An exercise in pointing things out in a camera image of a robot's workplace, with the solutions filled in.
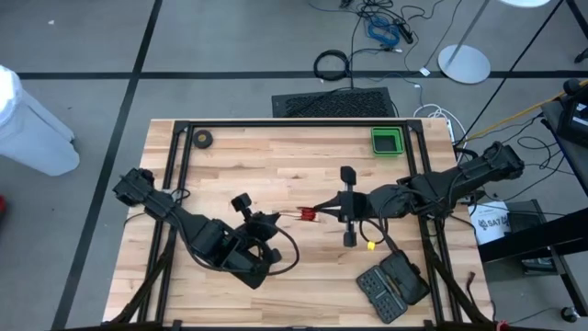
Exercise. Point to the black bit set case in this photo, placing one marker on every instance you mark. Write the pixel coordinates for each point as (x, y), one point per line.
(392, 287)

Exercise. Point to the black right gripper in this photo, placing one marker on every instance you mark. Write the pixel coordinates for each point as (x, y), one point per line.
(376, 204)

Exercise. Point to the black floor grate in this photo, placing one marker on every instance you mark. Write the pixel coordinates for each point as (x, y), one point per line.
(335, 103)

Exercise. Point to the green plastic bin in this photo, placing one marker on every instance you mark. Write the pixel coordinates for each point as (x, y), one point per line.
(387, 142)

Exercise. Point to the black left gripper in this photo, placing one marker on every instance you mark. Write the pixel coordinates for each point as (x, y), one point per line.
(229, 248)

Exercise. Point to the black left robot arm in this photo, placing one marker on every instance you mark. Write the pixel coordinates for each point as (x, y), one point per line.
(161, 211)

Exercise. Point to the white trash can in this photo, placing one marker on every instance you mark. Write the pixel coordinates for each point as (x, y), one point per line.
(32, 128)

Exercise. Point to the black tape roll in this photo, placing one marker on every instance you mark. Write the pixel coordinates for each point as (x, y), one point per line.
(203, 139)

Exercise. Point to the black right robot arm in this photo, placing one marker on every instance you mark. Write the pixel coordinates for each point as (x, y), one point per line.
(459, 184)

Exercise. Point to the black cart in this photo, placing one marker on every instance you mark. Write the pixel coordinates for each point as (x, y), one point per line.
(569, 161)

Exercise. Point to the small yellow tag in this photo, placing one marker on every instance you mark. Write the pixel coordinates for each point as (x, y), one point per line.
(371, 246)

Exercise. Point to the white round lamp base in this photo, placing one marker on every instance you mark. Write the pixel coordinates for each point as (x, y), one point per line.
(464, 64)

